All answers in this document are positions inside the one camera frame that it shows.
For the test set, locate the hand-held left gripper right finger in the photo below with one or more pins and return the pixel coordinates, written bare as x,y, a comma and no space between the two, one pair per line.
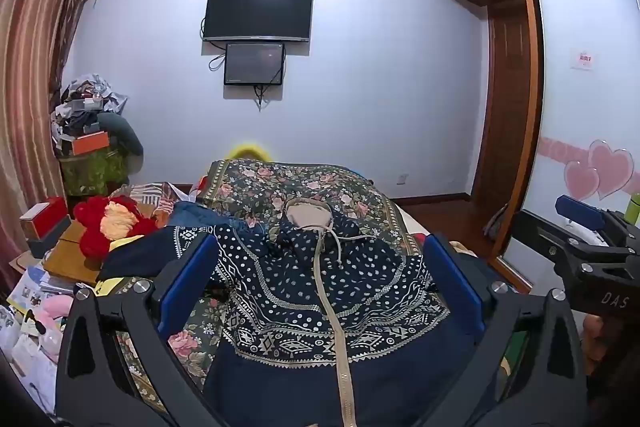
452,277

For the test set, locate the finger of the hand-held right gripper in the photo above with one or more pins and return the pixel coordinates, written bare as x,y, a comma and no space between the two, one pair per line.
580,211
535,232

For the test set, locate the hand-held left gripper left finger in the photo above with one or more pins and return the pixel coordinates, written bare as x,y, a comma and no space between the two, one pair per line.
192,272

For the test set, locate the navy patterned hoodie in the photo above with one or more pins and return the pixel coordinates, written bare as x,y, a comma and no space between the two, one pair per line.
300,287

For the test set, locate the pile of mixed clothes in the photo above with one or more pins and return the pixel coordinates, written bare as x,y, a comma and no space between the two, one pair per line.
85,102

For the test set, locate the person's right hand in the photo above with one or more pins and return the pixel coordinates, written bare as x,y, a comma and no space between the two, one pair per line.
594,339

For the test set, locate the grey bag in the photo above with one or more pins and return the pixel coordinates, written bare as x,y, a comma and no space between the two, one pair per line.
497,224

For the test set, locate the green bottle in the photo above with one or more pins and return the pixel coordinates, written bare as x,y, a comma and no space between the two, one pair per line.
634,208

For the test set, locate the blue denim jeans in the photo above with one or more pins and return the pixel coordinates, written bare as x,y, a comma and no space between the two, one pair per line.
195,213

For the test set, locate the patchwork cloth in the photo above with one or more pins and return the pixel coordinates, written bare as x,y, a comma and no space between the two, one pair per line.
150,196

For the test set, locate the red plush toy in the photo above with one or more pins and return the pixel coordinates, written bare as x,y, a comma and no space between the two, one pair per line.
92,227

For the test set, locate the brown wooden box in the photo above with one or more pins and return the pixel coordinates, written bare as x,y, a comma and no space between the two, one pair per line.
70,257

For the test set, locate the brown wooden door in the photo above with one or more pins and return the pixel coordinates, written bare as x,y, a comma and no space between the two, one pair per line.
505,107

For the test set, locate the yellow round object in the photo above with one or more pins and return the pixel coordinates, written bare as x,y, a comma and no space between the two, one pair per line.
250,151

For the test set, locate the pink plush toy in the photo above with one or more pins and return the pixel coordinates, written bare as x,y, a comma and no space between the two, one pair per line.
55,309

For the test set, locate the black box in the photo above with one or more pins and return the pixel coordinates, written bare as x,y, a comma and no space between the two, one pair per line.
47,237

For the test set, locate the dark floral bedspread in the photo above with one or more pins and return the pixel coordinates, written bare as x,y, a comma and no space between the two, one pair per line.
310,179

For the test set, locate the red white door sticker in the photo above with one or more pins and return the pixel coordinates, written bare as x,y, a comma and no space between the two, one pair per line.
583,59

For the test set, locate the red box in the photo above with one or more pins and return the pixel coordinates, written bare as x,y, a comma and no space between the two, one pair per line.
45,212

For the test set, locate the stack of papers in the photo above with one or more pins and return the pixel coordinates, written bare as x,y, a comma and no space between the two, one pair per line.
30,289

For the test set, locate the orange box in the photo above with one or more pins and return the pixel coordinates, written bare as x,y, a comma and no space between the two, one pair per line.
90,143

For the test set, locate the white plastic bag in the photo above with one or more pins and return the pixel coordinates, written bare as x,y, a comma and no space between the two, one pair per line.
32,357

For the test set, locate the brown striped curtain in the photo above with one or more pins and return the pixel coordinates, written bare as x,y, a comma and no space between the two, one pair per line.
35,57

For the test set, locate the white wall socket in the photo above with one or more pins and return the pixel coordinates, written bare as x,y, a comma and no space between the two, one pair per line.
403,178

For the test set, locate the small black wall monitor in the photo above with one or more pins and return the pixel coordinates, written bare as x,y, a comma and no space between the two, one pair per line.
254,63

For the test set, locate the black wall television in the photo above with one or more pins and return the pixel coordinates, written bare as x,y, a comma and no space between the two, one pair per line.
257,12

